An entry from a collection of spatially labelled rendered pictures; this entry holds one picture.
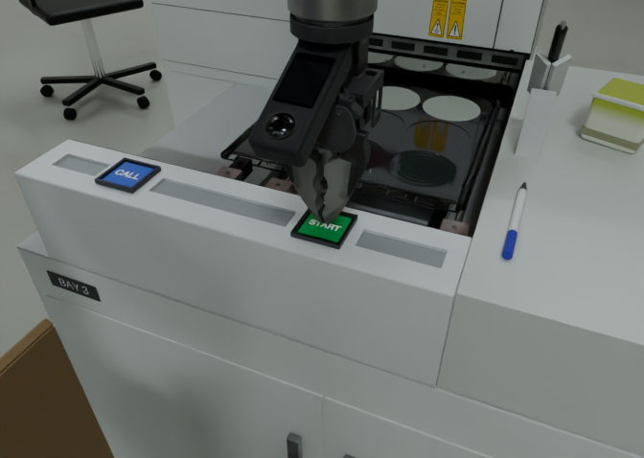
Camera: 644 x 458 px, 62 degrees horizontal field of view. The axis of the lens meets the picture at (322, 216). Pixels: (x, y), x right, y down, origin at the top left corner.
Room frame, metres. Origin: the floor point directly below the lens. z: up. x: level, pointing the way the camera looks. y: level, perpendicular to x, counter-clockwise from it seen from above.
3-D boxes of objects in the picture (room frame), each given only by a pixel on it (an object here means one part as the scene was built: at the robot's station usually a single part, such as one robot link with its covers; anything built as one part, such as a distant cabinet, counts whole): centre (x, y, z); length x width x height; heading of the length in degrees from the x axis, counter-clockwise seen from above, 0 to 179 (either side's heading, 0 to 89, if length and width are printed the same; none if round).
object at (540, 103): (0.61, -0.27, 1.03); 0.06 x 0.04 x 0.13; 157
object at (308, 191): (0.47, 0.00, 1.01); 0.06 x 0.03 x 0.09; 157
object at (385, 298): (0.50, 0.11, 0.89); 0.55 x 0.09 x 0.14; 67
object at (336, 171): (0.46, -0.02, 1.01); 0.06 x 0.03 x 0.09; 157
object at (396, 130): (0.81, -0.09, 0.90); 0.34 x 0.34 x 0.01; 67
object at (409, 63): (1.01, -0.15, 0.89); 0.44 x 0.02 x 0.10; 67
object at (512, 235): (0.46, -0.21, 0.97); 0.14 x 0.01 x 0.01; 156
